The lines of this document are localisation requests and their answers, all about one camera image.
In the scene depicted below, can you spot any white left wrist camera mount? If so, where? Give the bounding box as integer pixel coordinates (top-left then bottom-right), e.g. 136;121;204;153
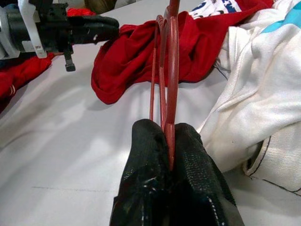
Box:
17;0;55;59

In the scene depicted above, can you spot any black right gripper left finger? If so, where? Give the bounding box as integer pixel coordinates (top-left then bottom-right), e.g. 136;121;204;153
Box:
110;119;174;226

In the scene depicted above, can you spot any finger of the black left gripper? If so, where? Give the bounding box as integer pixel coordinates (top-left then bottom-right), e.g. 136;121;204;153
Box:
67;15;120;32
70;27;119;46

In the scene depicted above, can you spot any large red sweater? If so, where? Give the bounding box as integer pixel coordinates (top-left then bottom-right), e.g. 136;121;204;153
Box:
0;8;97;113

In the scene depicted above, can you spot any red t-shirt white print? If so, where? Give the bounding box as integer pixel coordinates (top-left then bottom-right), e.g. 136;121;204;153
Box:
91;0;275;105

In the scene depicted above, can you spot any red plastic hanger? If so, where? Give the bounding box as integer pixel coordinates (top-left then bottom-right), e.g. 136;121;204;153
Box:
150;0;181;171

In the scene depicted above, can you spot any white sweatshirt cyan print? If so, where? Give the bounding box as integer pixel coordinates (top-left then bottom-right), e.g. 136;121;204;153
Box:
198;0;301;196

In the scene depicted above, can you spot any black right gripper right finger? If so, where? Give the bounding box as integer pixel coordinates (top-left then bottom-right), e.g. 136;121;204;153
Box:
169;121;245;226

